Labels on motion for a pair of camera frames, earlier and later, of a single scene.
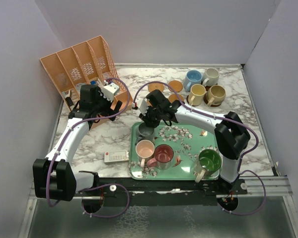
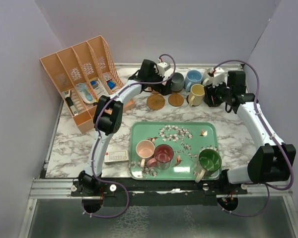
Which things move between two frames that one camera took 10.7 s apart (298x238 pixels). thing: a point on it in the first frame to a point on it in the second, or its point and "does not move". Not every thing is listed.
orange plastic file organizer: (89, 62) does not move
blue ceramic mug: (192, 77) does not move
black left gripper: (109, 110) to (163, 89)
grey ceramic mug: (145, 133) to (178, 82)
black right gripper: (146, 119) to (210, 98)
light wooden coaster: (174, 96) does not move
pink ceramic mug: (144, 150) does not move
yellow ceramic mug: (197, 91) does not move
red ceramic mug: (164, 154) does not move
